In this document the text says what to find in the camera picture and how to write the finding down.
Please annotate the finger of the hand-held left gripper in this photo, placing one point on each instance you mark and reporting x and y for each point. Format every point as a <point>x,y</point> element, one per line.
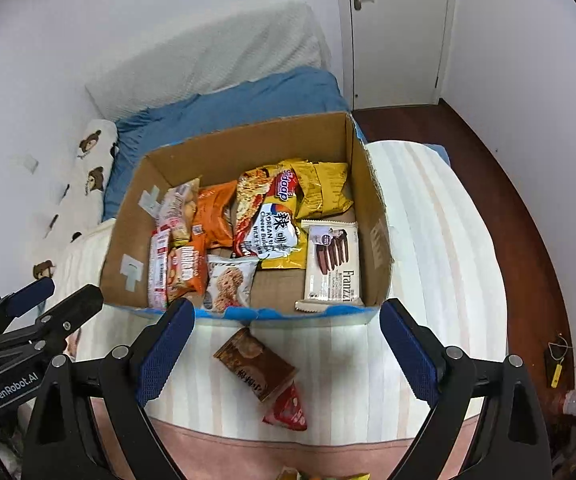
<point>23,296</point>
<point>63,312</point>

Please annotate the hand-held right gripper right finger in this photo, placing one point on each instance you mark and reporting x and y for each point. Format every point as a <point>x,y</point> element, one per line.
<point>408,350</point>

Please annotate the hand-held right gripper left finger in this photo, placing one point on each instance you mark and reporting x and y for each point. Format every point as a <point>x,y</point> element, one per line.
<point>165,350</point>

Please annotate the red and white strip packet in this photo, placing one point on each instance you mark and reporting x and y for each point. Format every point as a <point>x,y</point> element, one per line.
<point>159,270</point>

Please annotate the orange panda snack packet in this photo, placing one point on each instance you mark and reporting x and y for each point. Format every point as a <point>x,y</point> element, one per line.
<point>188,272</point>

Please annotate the white cookie packet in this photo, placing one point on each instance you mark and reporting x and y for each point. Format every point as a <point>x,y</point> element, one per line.
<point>228,285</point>

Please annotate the brown snack packet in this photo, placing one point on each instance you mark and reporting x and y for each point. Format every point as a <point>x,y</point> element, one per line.
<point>255,362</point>

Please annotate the white chocolate wafer packet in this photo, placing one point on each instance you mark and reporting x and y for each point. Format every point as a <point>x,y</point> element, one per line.
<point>332,265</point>

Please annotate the plain orange snack packet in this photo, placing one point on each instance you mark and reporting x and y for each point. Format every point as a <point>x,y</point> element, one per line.
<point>213,215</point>

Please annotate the white bread packet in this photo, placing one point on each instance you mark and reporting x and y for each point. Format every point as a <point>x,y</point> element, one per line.
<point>180,207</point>

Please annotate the yellow instant noodle packet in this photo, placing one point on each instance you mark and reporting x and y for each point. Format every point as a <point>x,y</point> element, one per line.
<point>270,225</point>

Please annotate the yellow snack packet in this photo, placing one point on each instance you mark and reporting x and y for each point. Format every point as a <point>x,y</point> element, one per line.
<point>325,185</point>

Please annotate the cardboard box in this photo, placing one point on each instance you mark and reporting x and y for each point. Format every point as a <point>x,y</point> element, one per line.
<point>248,145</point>

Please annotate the small red snack packet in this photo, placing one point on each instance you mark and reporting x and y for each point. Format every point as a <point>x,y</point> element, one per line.
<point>288,410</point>

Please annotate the bear print long pillow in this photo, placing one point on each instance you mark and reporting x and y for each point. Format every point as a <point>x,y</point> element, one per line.
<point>90,180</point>

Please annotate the yellow tag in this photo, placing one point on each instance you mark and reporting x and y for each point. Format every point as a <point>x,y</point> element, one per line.
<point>556,376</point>

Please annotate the green candy packet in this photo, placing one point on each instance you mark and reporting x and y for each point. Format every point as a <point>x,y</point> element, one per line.
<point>318,475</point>

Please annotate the blue blanket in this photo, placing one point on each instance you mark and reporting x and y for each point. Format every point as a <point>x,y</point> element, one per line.
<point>228,105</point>

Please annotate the grey textured pillow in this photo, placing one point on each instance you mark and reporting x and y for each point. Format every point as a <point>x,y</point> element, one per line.
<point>208,55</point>

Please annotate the white door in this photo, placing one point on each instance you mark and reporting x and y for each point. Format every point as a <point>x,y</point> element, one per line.
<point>398,30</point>

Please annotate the white wall socket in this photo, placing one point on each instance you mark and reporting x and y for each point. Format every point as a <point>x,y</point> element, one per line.
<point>28,163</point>

